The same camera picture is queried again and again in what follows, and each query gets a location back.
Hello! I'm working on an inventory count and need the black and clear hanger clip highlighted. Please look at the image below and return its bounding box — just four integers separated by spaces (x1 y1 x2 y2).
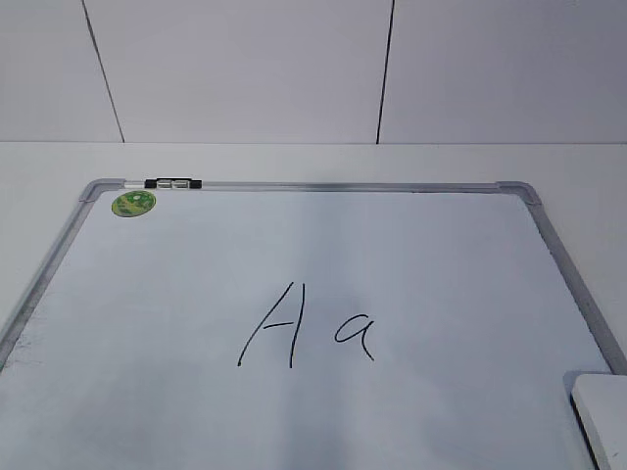
144 178 203 190

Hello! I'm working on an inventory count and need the white whiteboard eraser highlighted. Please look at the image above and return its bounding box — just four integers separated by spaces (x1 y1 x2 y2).
571 374 627 470

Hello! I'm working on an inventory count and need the white whiteboard with aluminium frame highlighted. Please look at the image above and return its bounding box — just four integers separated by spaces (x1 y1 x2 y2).
1 179 626 469

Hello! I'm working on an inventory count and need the round green sticker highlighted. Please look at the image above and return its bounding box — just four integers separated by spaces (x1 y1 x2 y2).
112 190 156 218

